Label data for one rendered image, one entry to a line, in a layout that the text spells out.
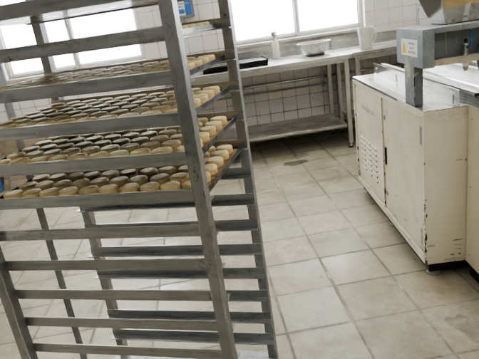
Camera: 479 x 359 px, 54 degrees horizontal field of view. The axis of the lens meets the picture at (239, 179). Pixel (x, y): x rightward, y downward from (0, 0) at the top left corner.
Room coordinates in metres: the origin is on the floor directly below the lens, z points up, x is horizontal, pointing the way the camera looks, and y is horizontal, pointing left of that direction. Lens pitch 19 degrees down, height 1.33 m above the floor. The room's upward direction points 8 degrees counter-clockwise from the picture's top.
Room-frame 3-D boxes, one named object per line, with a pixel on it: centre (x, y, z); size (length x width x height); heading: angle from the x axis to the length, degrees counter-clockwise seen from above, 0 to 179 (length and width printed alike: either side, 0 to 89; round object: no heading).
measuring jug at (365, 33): (4.61, -1.39, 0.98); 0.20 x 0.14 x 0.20; 43
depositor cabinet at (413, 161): (2.61, -1.20, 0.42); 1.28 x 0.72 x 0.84; 178
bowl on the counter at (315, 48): (4.72, -0.90, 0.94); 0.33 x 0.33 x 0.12
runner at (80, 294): (1.11, 0.38, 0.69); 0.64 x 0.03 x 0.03; 75
